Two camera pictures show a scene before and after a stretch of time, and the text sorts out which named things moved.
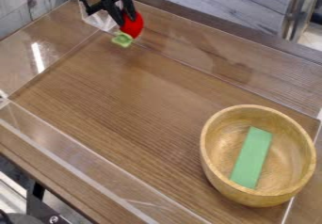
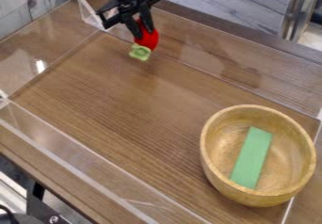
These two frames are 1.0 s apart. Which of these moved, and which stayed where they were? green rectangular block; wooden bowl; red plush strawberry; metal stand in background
Moved: red plush strawberry
Stayed: green rectangular block; metal stand in background; wooden bowl
